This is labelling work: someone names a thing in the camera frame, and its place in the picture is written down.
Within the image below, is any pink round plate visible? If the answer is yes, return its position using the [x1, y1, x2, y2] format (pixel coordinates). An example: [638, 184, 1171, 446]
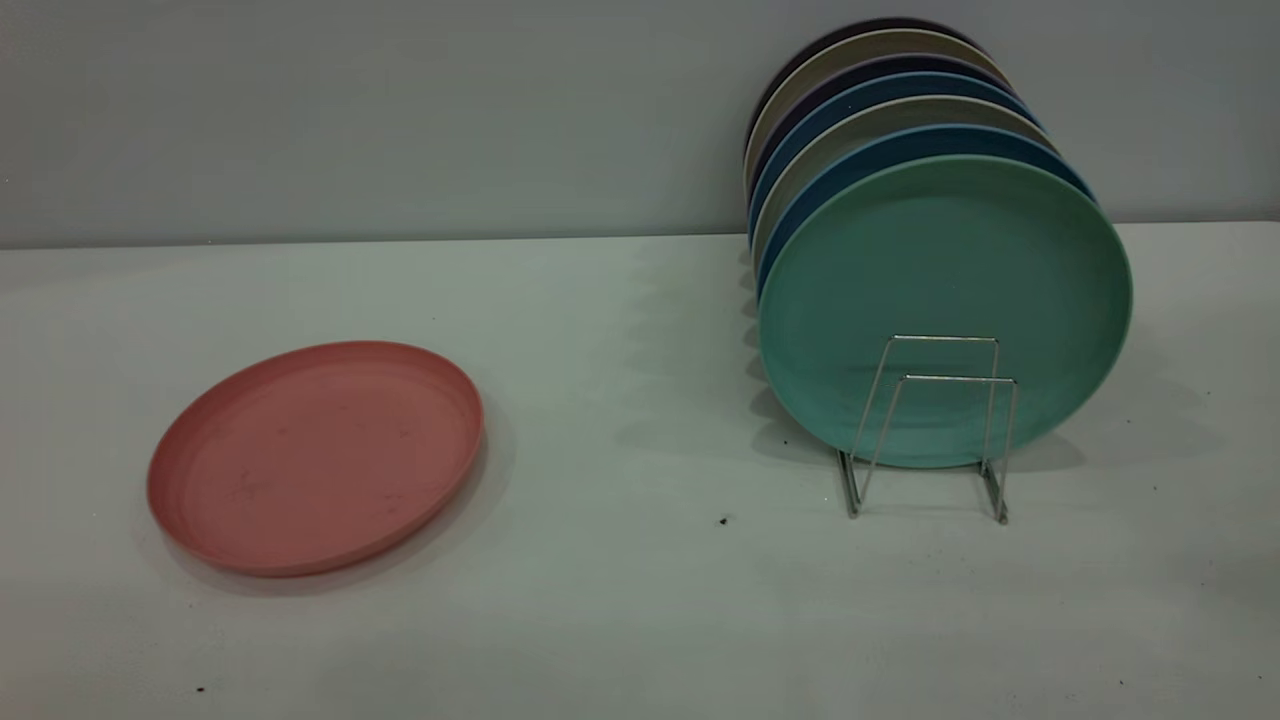
[146, 340, 486, 579]

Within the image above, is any green round plate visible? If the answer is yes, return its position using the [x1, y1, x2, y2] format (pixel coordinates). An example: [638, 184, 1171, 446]
[757, 153, 1134, 469]

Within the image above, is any blue round plate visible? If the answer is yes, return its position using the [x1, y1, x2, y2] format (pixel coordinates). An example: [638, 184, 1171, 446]
[755, 123, 1096, 301]
[748, 70, 1041, 241]

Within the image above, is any beige round plate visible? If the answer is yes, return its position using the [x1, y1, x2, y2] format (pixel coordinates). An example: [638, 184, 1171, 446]
[750, 95, 1059, 266]
[743, 28, 1006, 186]

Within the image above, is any dark purple round plate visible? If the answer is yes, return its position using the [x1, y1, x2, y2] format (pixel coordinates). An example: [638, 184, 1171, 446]
[746, 53, 1016, 191]
[745, 16, 986, 141]

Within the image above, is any metal wire plate rack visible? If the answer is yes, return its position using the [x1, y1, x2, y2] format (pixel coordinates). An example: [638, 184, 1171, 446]
[838, 335, 1019, 525]

